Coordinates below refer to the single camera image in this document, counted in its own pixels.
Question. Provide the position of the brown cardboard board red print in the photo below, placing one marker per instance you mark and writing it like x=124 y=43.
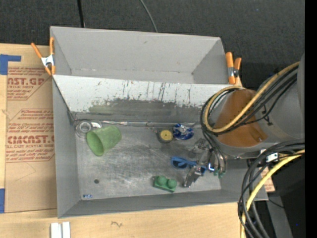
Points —
x=27 y=177

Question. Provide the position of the green two-stud toy block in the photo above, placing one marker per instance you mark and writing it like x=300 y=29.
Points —
x=164 y=183

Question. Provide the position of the clear glass jar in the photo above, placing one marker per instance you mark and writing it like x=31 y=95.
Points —
x=83 y=128

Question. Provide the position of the grey metal bin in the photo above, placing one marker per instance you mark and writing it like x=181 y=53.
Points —
x=138 y=58

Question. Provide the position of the blue sunglasses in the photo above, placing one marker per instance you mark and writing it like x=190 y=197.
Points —
x=179 y=162

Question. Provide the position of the shiny blue crumpled packet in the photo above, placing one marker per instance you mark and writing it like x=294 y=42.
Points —
x=182 y=132

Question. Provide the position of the green plastic cup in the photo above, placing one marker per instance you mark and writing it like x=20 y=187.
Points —
x=105 y=139

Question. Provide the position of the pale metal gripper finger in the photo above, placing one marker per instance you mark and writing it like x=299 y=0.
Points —
x=192 y=178
x=200 y=145

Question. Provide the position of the yellow and black wheel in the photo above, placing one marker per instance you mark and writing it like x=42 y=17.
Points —
x=165 y=136

